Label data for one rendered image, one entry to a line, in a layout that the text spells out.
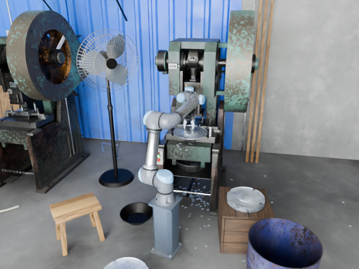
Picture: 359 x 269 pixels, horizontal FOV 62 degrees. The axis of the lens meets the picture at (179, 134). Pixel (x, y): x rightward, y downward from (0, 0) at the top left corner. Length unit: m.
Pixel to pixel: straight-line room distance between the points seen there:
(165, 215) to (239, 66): 1.18
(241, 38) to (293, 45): 1.62
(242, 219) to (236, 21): 1.44
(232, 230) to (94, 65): 1.83
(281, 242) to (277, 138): 2.06
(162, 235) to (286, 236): 0.86
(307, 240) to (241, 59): 1.27
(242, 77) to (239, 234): 1.15
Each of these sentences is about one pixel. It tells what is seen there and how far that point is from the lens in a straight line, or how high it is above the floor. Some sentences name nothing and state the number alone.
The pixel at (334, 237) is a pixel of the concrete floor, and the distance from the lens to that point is 2.91.
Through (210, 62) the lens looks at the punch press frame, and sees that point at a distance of 2.49.
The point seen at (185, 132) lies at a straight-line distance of 2.51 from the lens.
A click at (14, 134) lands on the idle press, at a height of 0.60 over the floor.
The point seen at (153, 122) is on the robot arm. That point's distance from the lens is 2.06.
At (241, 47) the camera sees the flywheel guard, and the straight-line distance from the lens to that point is 2.22.
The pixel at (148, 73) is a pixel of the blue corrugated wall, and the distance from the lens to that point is 3.94.
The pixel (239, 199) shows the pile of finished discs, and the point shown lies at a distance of 2.40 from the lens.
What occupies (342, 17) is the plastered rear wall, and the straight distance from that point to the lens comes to 3.88.
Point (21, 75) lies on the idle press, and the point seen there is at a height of 1.23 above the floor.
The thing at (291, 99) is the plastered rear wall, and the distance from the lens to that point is 3.92.
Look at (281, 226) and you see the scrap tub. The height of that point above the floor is 0.42.
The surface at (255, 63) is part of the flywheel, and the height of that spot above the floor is 1.34.
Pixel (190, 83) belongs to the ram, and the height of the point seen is 1.16.
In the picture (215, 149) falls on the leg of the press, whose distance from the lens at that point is 2.57.
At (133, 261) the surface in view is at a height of 0.31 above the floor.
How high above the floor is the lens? 1.73
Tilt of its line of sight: 22 degrees down
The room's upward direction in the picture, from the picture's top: straight up
